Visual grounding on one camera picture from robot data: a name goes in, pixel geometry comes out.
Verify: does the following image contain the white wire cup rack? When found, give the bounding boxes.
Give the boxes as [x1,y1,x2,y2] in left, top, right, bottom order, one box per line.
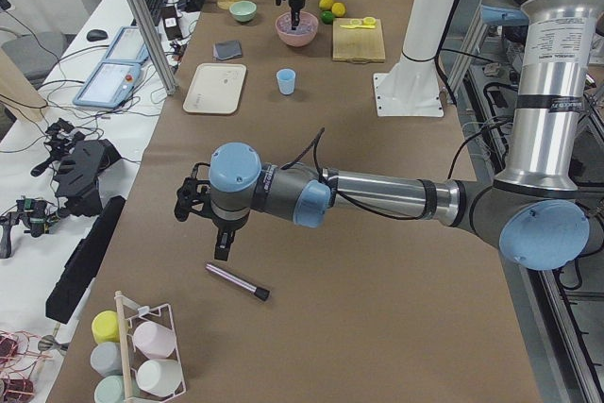
[114,291,187,402]

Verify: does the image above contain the teach pendant near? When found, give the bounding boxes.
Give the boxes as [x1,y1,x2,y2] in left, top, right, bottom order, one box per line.
[73,60,141,109]

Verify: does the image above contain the black computer mouse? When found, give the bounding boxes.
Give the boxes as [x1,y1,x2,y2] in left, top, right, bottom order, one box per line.
[86,29,109,42]

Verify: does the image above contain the yellow plastic knife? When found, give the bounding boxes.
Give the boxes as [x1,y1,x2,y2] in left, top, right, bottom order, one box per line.
[339,24,376,29]

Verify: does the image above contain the green lime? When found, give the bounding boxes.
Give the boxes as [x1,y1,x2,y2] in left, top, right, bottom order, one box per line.
[321,11,334,25]

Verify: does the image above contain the aluminium frame post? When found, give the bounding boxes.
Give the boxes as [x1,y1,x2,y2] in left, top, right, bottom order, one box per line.
[126,0,176,95]

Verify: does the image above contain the black bar device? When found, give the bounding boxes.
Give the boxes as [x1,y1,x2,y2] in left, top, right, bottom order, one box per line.
[45,195,126,324]

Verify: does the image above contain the yellow lemon near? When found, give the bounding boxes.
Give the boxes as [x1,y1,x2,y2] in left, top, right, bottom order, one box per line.
[330,2,346,18]

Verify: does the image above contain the grey cup in rack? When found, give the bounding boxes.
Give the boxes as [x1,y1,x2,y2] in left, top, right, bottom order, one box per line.
[90,342,123,378]

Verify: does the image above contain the teach pendant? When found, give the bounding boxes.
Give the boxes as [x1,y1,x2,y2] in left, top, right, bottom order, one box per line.
[104,26,149,63]
[73,60,141,109]

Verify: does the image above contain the mint green bowl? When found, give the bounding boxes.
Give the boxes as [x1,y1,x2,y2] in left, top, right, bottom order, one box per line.
[229,0,258,24]

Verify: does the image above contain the teach pendant far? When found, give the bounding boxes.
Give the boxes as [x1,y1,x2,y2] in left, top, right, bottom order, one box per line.
[104,26,149,63]

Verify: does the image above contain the lemon slice upper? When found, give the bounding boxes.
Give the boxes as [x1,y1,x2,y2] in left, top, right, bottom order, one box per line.
[362,16,377,25]

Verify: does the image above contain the yellow cup in rack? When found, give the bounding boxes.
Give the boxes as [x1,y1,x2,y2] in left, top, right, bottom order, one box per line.
[91,310,120,344]

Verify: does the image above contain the yellow lemon far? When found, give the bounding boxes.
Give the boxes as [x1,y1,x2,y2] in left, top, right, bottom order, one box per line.
[318,0,335,11]

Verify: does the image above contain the grey folded cloth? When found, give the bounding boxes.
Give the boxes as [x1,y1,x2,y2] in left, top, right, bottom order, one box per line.
[213,40,243,61]

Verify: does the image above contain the pink bowl of ice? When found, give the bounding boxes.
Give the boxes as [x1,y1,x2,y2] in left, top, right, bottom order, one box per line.
[275,11,319,47]

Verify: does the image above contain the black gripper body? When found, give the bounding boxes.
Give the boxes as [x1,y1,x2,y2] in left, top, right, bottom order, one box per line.
[289,0,305,11]
[212,215,247,232]

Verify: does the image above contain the cream rabbit tray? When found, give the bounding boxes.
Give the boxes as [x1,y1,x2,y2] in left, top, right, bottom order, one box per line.
[183,63,247,115]

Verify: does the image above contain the white cup in rack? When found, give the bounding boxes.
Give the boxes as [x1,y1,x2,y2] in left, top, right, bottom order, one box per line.
[136,359,182,397]

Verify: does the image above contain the pink cup in rack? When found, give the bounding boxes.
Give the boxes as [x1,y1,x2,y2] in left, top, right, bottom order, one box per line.
[132,321,176,359]

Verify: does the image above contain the green cup in rack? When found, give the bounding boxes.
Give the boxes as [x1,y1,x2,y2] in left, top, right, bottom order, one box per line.
[93,376,126,403]

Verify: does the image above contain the wooden cutting board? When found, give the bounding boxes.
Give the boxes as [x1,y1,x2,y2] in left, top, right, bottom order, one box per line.
[332,18,386,63]

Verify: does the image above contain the blue plastic cup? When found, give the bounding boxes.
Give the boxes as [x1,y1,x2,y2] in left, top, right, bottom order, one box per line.
[276,68,296,95]

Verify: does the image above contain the yellow lemon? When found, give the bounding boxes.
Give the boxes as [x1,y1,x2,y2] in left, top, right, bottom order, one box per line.
[330,2,346,18]
[318,0,335,11]

